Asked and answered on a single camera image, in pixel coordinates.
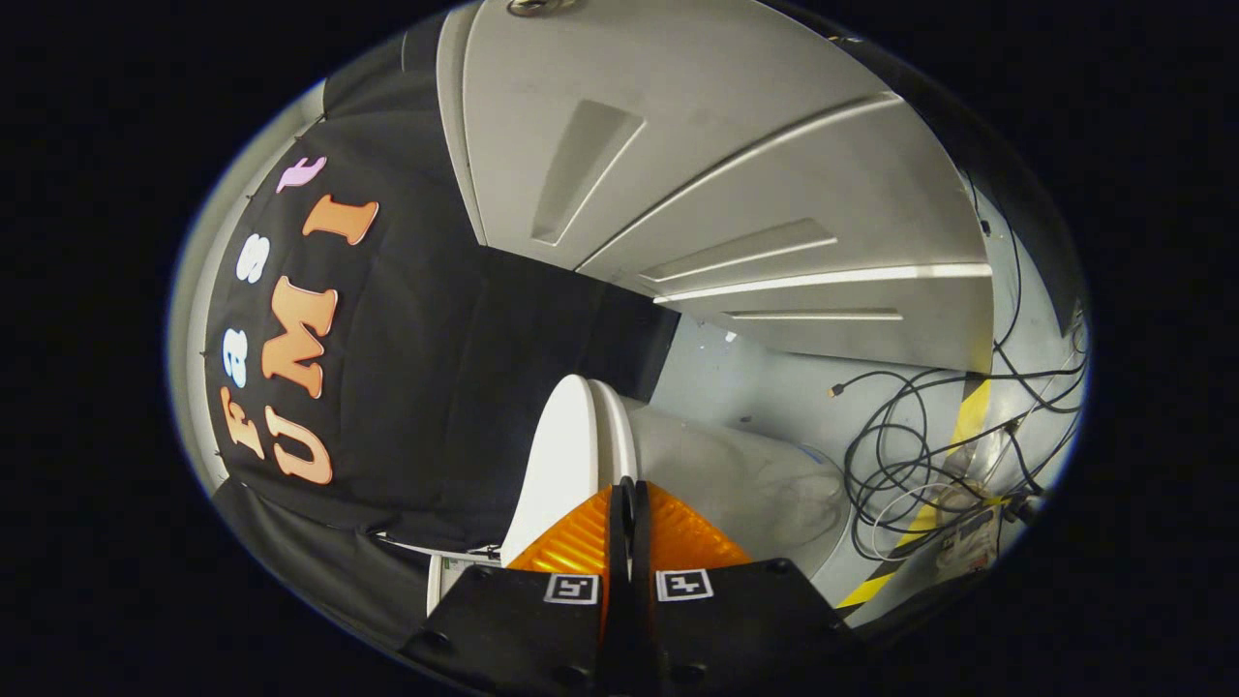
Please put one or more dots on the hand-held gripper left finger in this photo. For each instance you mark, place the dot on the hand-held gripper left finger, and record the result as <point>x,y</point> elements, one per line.
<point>523,629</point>

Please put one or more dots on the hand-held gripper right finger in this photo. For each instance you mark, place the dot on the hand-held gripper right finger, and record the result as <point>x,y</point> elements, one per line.
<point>736,629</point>

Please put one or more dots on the white toilet lid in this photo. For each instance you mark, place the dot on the white toilet lid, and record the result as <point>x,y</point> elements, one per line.
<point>561,455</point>

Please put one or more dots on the white toilet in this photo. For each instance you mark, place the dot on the white toilet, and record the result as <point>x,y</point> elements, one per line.
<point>716,465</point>

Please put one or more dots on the black backdrop cloth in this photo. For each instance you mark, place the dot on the black backdrop cloth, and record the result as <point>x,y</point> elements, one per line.
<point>416,387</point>

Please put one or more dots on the white drawer cabinet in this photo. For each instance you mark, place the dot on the white drawer cabinet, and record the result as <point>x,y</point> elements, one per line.
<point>736,116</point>

